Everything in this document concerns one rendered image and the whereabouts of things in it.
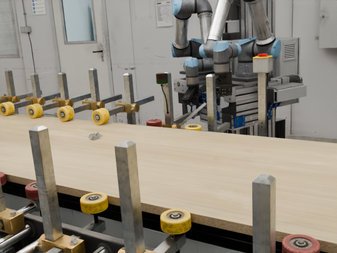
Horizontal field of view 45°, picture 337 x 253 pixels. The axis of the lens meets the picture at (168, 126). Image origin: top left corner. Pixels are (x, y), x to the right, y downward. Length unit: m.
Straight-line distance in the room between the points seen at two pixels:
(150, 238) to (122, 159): 0.41
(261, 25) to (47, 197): 1.65
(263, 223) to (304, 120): 3.92
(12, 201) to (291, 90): 1.74
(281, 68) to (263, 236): 2.22
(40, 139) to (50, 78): 5.22
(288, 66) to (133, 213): 2.21
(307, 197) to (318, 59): 3.43
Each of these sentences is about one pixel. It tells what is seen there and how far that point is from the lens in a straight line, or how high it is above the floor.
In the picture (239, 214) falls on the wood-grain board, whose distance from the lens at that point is 1.09.
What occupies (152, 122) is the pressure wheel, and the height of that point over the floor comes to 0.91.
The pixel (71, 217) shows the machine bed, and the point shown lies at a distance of 1.45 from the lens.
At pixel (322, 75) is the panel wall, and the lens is 4.57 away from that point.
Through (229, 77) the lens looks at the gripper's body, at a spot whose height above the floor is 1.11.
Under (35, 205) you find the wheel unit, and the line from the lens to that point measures 1.39.
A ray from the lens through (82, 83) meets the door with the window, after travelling 5.92.
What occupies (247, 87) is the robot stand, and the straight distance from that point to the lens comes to 2.53.
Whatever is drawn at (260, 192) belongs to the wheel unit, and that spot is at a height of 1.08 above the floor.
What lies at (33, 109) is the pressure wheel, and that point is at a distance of 2.46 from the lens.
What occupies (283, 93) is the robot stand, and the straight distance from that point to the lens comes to 2.58.
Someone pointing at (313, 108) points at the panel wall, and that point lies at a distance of 4.64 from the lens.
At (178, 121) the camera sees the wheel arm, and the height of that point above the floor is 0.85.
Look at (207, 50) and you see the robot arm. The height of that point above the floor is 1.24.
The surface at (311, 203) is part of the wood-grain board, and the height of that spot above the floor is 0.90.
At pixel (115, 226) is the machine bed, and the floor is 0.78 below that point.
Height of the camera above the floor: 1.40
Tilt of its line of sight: 14 degrees down
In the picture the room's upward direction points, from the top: 4 degrees counter-clockwise
